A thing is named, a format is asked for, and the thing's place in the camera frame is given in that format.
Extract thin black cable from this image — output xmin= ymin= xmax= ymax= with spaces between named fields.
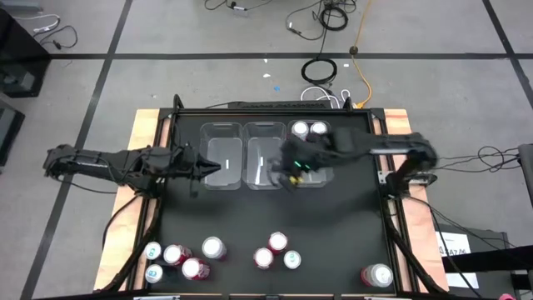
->
xmin=35 ymin=24 xmax=79 ymax=51
xmin=432 ymin=144 xmax=521 ymax=173
xmin=286 ymin=0 xmax=332 ymax=43

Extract black cabinet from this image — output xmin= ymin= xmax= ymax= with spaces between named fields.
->
xmin=0 ymin=7 xmax=52 ymax=99

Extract dark grey equipment case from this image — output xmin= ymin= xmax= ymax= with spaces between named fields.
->
xmin=0 ymin=97 xmax=26 ymax=168

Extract clear plastic bin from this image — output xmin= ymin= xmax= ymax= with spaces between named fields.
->
xmin=199 ymin=122 xmax=245 ymax=191
xmin=286 ymin=119 xmax=335 ymax=188
xmin=242 ymin=121 xmax=288 ymax=191

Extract thick black cable bundle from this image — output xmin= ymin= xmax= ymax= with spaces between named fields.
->
xmin=106 ymin=195 xmax=164 ymax=293
xmin=381 ymin=198 xmax=443 ymax=295

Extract black coiled cable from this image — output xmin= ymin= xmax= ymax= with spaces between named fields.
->
xmin=300 ymin=57 xmax=339 ymax=86
xmin=319 ymin=5 xmax=349 ymax=32

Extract orange extension cable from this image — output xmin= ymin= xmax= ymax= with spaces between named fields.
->
xmin=351 ymin=0 xmax=374 ymax=108

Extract white cable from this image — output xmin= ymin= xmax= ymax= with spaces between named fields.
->
xmin=300 ymin=85 xmax=351 ymax=108
xmin=16 ymin=13 xmax=62 ymax=35

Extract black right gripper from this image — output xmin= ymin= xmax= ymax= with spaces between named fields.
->
xmin=268 ymin=139 xmax=332 ymax=193

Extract white paper sheet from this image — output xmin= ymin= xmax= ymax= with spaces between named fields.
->
xmin=444 ymin=272 xmax=481 ymax=290
xmin=435 ymin=231 xmax=472 ymax=256

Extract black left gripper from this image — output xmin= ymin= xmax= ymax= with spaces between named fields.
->
xmin=165 ymin=143 xmax=222 ymax=185

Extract red Coca-Cola can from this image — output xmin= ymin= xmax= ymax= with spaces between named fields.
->
xmin=267 ymin=231 xmax=289 ymax=255
xmin=162 ymin=244 xmax=193 ymax=267
xmin=182 ymin=257 xmax=212 ymax=281

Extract plywood side board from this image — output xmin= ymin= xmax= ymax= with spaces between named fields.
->
xmin=382 ymin=108 xmax=451 ymax=293
xmin=93 ymin=108 xmax=162 ymax=292

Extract black cart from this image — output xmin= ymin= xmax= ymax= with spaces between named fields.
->
xmin=436 ymin=223 xmax=533 ymax=300

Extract red Coca-Cola can Star Wars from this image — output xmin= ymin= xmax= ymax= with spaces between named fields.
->
xmin=252 ymin=247 xmax=275 ymax=270

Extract grey metal post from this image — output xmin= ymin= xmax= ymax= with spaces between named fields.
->
xmin=517 ymin=143 xmax=533 ymax=197

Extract black aluminium table frame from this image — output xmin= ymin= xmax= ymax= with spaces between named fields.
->
xmin=127 ymin=93 xmax=417 ymax=300

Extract grey power adapter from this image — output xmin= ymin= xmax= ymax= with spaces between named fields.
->
xmin=227 ymin=2 xmax=252 ymax=18

